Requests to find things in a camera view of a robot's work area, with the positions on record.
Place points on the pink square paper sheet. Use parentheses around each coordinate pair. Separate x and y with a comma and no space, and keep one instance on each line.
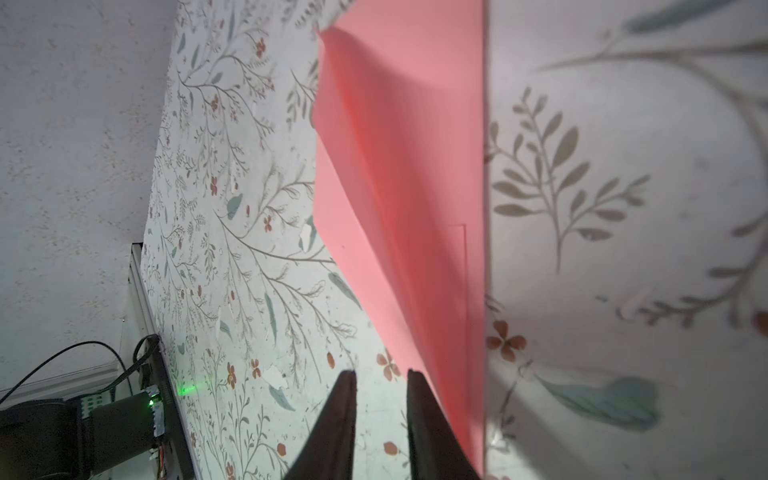
(399,117)

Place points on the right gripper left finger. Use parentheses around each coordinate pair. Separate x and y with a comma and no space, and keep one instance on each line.
(328,453)

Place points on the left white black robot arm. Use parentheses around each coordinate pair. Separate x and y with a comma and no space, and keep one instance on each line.
(57,439)

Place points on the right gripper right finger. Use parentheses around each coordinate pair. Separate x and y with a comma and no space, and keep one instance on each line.
(434,451)

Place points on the aluminium front rail base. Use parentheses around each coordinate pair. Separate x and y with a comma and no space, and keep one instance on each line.
(136,322)

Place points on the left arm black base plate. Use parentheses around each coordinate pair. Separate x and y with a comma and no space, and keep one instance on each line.
(177,456)

